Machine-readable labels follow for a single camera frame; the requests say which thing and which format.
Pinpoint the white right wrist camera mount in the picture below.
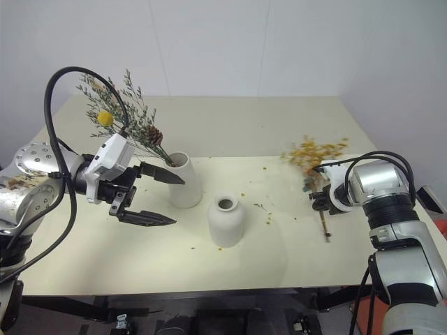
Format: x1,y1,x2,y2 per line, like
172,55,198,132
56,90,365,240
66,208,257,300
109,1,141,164
319,159,354,214

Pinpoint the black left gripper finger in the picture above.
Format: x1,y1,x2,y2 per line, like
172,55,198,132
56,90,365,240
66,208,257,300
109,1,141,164
117,208,177,228
139,161,186,186

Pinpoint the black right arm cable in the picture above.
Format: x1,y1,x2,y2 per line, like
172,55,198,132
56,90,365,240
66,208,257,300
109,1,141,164
316,150,418,335

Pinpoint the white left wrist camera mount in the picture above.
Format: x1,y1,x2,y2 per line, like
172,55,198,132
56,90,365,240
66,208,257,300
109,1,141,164
85,133,136,204

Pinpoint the yellow dried flower bouquet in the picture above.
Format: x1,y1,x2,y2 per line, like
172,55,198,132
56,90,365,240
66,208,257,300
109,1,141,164
280,134,350,244

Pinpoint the tall white tapered vase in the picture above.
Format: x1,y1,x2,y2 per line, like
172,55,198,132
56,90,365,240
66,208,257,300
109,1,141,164
168,151,204,209

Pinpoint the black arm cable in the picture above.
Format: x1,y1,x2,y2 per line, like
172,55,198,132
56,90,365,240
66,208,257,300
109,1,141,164
0,66,130,284
316,150,418,335

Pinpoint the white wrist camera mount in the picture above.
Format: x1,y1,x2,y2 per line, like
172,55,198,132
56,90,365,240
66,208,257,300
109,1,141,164
319,159,354,214
85,133,136,204

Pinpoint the black metal table frame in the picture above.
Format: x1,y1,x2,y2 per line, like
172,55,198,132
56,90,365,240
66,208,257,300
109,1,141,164
20,283,373,335

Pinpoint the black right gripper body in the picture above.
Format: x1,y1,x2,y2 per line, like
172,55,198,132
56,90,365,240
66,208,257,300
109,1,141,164
313,184,337,214

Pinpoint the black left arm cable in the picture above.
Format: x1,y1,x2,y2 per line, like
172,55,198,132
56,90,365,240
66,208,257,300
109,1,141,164
0,66,130,284

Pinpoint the short white bottle-shaped vase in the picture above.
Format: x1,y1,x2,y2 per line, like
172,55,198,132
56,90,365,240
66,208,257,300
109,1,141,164
207,195,246,249

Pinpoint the orange-red object under table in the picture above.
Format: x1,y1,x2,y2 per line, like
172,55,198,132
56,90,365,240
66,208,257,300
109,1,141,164
349,286,383,335

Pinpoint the green bouquet with pine cone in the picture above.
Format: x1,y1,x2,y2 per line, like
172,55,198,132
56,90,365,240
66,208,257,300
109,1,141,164
76,68,177,167

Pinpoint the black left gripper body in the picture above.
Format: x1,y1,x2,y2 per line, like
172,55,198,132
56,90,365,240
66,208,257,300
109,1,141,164
93,164,145,217

